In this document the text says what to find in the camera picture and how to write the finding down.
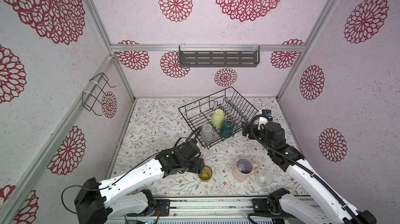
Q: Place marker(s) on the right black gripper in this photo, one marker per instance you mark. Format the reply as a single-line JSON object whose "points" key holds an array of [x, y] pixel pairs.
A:
{"points": [[254, 129]]}

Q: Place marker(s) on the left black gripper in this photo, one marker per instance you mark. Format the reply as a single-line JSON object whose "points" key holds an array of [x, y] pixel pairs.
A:
{"points": [[199, 164]]}

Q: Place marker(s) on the amber glass cup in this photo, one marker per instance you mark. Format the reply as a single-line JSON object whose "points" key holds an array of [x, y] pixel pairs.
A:
{"points": [[206, 174]]}

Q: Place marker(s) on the dark green mug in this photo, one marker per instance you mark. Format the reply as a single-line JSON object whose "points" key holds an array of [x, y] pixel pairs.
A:
{"points": [[227, 128]]}

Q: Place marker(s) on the cream grey mug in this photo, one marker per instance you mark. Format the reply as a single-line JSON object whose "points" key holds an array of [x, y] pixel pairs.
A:
{"points": [[207, 134]]}

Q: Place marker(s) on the light green mug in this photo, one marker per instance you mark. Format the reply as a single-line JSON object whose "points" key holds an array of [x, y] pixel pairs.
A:
{"points": [[217, 118]]}

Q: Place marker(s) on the black wire dish rack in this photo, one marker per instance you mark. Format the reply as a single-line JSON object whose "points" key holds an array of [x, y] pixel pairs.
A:
{"points": [[236, 107]]}

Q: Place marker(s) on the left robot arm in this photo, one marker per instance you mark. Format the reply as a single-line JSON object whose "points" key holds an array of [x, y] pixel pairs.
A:
{"points": [[98, 201]]}

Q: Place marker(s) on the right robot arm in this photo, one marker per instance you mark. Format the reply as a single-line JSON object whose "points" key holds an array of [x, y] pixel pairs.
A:
{"points": [[291, 161]]}

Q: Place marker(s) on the pink purple mug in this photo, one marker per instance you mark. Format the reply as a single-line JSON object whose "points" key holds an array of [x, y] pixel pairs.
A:
{"points": [[243, 168]]}

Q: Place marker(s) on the clear glass cup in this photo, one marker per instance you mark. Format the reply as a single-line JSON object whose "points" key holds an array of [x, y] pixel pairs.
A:
{"points": [[263, 178]]}

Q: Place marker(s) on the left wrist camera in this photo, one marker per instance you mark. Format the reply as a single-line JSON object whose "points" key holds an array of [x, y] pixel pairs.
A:
{"points": [[190, 150]]}

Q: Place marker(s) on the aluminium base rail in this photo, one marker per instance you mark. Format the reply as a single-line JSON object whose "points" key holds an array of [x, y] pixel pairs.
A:
{"points": [[212, 206]]}

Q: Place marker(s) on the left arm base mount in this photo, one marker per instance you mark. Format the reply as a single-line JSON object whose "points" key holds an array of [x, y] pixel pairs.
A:
{"points": [[154, 207]]}

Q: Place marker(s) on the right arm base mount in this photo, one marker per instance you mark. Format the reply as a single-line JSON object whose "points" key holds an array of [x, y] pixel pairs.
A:
{"points": [[270, 204]]}

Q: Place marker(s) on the grey wall shelf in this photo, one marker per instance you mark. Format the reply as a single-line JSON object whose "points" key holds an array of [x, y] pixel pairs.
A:
{"points": [[218, 59]]}

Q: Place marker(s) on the black wire wall holder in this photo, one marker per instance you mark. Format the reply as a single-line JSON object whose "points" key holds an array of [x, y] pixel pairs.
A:
{"points": [[100, 100]]}

